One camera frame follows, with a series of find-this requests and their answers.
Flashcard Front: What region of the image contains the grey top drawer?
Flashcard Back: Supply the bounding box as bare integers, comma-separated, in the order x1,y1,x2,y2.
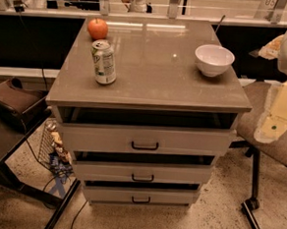
59,123,236,156

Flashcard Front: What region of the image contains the grey drawer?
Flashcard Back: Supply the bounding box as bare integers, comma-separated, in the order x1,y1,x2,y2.
59,123,236,156
72,161,211,185
83,185,200,205

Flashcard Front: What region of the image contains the grey drawer cabinet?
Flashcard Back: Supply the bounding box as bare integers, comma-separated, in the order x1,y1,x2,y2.
38,10,258,216

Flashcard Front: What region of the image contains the grey middle drawer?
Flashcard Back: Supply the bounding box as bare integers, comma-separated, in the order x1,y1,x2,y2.
72,161,211,185

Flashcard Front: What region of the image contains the grey bottom drawer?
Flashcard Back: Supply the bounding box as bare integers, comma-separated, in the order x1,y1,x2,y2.
83,185,200,205

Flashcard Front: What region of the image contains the white green soda can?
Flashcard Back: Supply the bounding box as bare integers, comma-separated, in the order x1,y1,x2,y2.
90,39,116,86

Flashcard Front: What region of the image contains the white bowl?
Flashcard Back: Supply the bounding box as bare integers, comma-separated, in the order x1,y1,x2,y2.
195,44,235,77

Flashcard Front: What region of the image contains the red apple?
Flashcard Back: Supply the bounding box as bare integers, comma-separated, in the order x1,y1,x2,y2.
87,19,108,40

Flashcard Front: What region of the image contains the black side table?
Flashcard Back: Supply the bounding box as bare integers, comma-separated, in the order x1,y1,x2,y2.
0,110,80,229

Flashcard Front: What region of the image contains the brown office chair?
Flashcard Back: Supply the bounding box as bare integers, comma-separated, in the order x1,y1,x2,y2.
231,81,287,229

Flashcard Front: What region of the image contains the wire mesh basket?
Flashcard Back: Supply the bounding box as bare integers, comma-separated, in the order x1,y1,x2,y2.
38,119,72,174

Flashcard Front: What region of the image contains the black floor cable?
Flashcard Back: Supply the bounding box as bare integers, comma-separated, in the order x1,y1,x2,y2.
70,200,88,229

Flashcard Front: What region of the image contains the numbered sign post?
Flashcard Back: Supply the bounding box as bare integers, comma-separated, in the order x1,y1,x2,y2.
254,0,287,25

